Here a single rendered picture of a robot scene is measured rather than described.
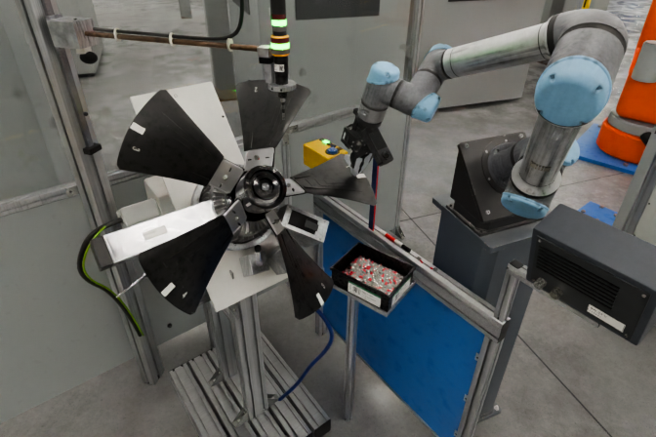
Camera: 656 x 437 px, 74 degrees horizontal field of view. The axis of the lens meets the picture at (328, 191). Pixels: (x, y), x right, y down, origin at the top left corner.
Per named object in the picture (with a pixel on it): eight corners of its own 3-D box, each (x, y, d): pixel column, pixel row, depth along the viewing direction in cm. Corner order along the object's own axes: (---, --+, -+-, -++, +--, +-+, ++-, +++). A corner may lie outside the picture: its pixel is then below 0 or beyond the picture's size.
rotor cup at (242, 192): (231, 226, 119) (246, 218, 108) (220, 176, 121) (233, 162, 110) (279, 217, 127) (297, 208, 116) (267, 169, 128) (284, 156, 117)
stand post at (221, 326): (222, 384, 200) (179, 161, 140) (239, 375, 205) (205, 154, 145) (226, 392, 197) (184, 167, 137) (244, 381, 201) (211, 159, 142)
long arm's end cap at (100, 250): (102, 241, 117) (102, 235, 108) (111, 267, 117) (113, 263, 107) (89, 245, 116) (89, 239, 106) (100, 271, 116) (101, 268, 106)
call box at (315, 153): (303, 167, 176) (303, 142, 171) (323, 160, 182) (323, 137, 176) (327, 182, 165) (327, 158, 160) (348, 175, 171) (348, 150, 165)
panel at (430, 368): (321, 319, 218) (321, 209, 184) (323, 317, 219) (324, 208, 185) (452, 454, 163) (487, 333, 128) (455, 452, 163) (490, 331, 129)
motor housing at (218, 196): (214, 256, 131) (225, 251, 119) (185, 184, 131) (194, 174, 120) (279, 228, 143) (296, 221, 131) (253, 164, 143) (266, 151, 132)
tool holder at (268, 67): (256, 89, 108) (253, 49, 103) (267, 81, 114) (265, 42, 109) (290, 93, 106) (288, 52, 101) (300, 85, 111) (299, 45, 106)
